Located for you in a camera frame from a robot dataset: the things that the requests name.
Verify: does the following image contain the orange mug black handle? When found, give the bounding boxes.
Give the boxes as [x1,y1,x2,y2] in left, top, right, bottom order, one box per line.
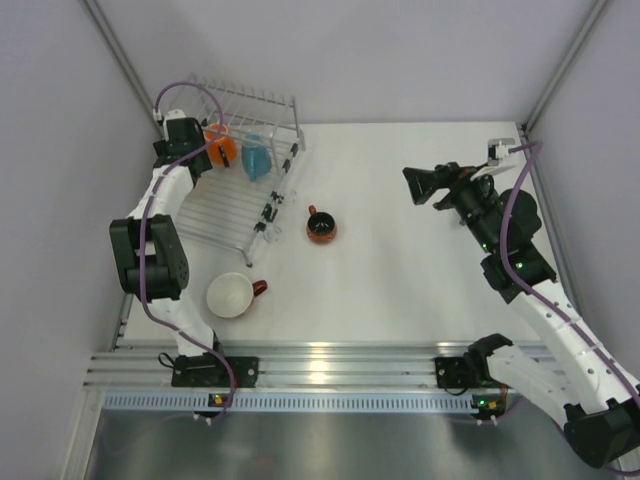
[203,123,238,168]

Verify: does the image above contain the blue mug white interior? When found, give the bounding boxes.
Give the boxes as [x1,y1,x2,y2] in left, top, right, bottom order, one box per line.
[241,134,272,182]

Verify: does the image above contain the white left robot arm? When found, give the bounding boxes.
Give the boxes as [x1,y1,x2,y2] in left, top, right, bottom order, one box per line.
[109,109,259,389]

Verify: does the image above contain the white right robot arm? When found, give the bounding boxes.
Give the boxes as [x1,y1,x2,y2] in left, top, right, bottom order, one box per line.
[403,162,639,468]

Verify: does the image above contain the brown mug black interior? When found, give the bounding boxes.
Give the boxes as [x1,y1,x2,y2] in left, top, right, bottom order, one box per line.
[306,205,338,244]

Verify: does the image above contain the red mug white interior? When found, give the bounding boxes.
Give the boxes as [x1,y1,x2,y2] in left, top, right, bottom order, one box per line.
[206,272,269,319]

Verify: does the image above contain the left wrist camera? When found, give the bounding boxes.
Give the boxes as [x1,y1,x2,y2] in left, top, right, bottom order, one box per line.
[152,109,187,126]

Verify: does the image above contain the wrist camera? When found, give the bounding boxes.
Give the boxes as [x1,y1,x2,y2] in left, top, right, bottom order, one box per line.
[152,109,187,126]
[471,138,517,180]

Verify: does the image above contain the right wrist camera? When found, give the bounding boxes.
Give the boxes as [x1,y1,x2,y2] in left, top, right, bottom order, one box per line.
[471,138,517,180]

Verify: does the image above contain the silver wire dish rack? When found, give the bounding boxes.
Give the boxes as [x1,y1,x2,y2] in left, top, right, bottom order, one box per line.
[170,74,305,266]

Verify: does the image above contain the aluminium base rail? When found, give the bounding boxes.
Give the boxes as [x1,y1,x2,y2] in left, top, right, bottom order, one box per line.
[83,341,467,392]

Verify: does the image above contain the perforated grey cable duct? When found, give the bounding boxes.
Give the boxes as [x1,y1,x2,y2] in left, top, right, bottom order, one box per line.
[103,391,504,414]

